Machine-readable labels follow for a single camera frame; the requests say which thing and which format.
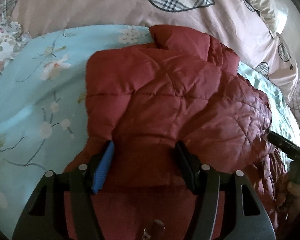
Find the red quilted jacket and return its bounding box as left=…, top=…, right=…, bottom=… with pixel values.
left=66, top=25, right=285, bottom=239

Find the person's right hand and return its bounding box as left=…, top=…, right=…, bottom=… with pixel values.
left=276, top=173, right=300, bottom=223

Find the light blue floral sheet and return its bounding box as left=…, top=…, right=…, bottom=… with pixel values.
left=0, top=24, right=300, bottom=239

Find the white floral cloth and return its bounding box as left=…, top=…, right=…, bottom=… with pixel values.
left=0, top=17, right=32, bottom=91

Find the pink heart pattern duvet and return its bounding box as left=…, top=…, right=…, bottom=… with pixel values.
left=0, top=0, right=300, bottom=113

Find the beige pillow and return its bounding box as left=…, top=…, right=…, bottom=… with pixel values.
left=245, top=0, right=289, bottom=39

